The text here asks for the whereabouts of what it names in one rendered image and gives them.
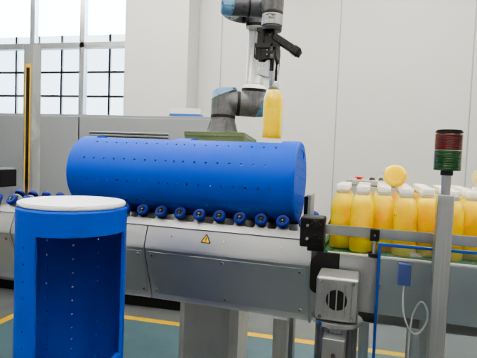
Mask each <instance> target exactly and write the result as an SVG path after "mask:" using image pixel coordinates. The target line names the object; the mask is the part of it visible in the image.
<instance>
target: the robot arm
mask: <svg viewBox="0 0 477 358"><path fill-rule="evenodd" d="M283 9H284V0H221V14H222V15H223V16H224V17H225V18H227V19H229V20H230V21H234V22H237V23H245V24H246V29H247V30H248V52H247V63H246V83H245V85H244V86H243V87H242V88H241V91H237V88H236V87H219V88H216V89H214V90H213V92H212V98H211V101H212V106H211V119H210V123H209V125H208V128H207V131H216V132H238V131H237V128H236V122H235V118H236V116H248V117H254V118H255V117H263V100H264V96H265V94H266V88H265V87H264V86H263V81H264V79H267V80H269V87H271V86H272V85H273V83H274V81H276V82H277V81H278V75H279V69H280V46H281V47H282V48H284V49H286V50H287V51H288V52H290V54H291V55H292V56H295V57H297V58H299V57H300V56H301V54H302V51H301V48H300V47H299V46H297V45H294V44H292V43H291V42H290V41H288V40H286V39H285V38H283V37H282V36H280V35H278V33H281V32H282V27H283Z"/></svg>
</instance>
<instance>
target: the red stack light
mask: <svg viewBox="0 0 477 358"><path fill-rule="evenodd" d="M463 138H464V135H463V134H435V139H434V140H435V141H434V150H450V151H462V150H463V149H462V148H463Z"/></svg>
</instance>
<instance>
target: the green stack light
mask: <svg viewBox="0 0 477 358"><path fill-rule="evenodd" d="M462 153H463V151H450V150H434V160H433V170H451V171H461V163H462Z"/></svg>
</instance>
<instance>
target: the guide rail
mask: <svg viewBox="0 0 477 358"><path fill-rule="evenodd" d="M327 234H331V235H339V236H348V237H363V238H370V234H371V228H369V227H352V226H344V225H334V224H327ZM433 238H434V233H430V232H414V231H405V230H395V229H380V238H379V239H387V240H396V241H404V242H420V243H428V244H433ZM451 245H452V246H468V247H476V248H477V237H475V236H465V235H456V234H452V243H451Z"/></svg>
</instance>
